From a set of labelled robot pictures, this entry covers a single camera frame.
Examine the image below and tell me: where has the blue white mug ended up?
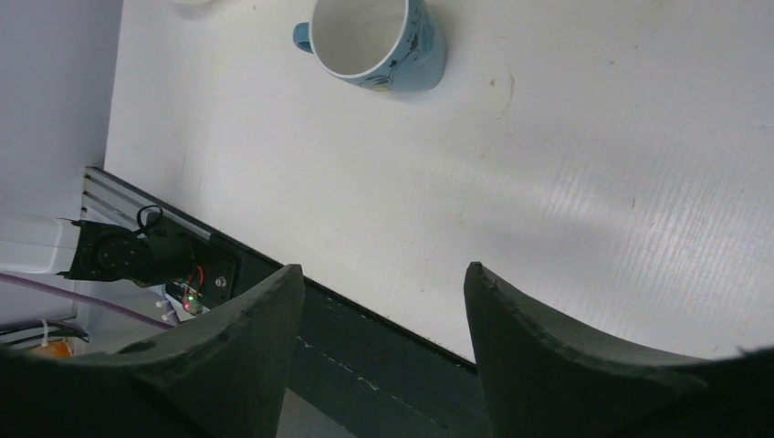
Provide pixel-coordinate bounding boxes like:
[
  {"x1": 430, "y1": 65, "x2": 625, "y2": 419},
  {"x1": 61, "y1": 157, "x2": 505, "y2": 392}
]
[{"x1": 292, "y1": 0, "x2": 447, "y2": 93}]

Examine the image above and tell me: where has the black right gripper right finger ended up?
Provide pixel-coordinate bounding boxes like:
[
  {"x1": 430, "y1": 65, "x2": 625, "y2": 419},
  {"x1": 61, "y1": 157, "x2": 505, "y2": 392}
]
[{"x1": 464, "y1": 262, "x2": 773, "y2": 437}]

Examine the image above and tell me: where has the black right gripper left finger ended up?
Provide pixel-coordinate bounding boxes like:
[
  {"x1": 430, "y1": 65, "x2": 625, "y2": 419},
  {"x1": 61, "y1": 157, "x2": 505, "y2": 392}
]
[{"x1": 1, "y1": 265, "x2": 305, "y2": 437}]

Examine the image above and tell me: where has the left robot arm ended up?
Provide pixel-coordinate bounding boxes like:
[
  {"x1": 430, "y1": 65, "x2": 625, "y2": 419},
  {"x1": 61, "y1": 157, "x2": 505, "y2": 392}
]
[{"x1": 1, "y1": 204, "x2": 203, "y2": 287}]

